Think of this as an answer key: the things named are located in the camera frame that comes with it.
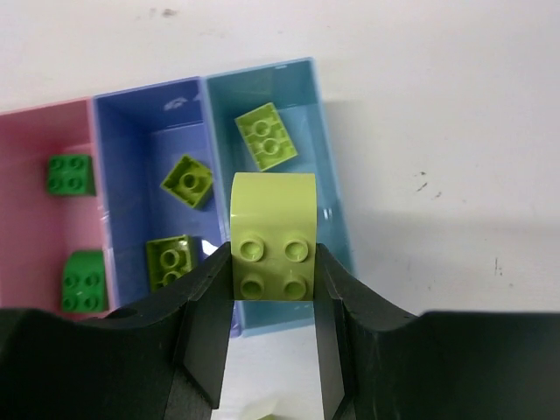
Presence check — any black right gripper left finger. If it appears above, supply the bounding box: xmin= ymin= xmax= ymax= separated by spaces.
xmin=1 ymin=244 xmax=234 ymax=419

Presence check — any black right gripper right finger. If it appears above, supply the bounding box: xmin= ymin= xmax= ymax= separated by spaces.
xmin=313 ymin=245 xmax=559 ymax=419

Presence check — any lime lego brick pair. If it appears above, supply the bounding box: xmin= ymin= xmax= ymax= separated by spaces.
xmin=239 ymin=400 xmax=278 ymax=420

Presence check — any lime lego brick small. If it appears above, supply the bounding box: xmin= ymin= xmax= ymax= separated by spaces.
xmin=161 ymin=154 xmax=214 ymax=210

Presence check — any dark green lego brick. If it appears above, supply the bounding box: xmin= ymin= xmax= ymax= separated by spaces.
xmin=45 ymin=154 xmax=96 ymax=196
xmin=61 ymin=249 xmax=109 ymax=313

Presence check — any lime lego brick long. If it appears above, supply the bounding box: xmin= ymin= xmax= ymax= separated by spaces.
xmin=234 ymin=102 xmax=298 ymax=172

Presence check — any dark green lego brick front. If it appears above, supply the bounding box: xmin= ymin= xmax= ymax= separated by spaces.
xmin=61 ymin=249 xmax=109 ymax=313

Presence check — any small pink bin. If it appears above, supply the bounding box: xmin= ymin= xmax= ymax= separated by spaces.
xmin=1 ymin=99 xmax=107 ymax=313

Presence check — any purple-blue bin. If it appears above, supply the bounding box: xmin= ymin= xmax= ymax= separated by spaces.
xmin=93 ymin=77 xmax=225 ymax=307

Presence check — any light blue bin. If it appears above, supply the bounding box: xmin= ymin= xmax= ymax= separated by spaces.
xmin=203 ymin=55 xmax=360 ymax=338

